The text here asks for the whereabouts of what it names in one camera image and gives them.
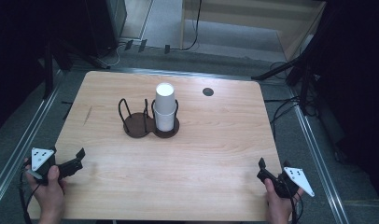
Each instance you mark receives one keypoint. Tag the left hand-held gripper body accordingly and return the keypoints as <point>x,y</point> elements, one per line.
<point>41,158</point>

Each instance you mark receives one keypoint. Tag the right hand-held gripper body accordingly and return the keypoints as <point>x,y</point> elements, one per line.
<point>295,179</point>

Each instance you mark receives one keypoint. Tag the stack of white paper cups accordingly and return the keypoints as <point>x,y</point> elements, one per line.
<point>164,107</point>

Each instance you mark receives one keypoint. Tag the person's right hand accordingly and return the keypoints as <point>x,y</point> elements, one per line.
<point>281,208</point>

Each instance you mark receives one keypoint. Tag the person's left hand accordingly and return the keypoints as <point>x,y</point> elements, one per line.
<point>50,196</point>

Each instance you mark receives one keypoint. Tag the black metal stand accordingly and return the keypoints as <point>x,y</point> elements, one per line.
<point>48,71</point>

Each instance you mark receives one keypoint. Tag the black tripod stand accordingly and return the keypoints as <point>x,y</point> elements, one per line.
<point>302,68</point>

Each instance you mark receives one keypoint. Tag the black round table grommet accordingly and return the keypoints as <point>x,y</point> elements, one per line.
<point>207,91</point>

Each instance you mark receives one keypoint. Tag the light wooden bench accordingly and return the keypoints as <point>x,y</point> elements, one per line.
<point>296,40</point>

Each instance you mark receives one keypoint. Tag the dark cabinet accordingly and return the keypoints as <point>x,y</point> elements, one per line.
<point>106,25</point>

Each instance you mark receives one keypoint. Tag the metal floor rail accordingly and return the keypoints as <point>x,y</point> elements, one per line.
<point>321,165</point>
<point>19,149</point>

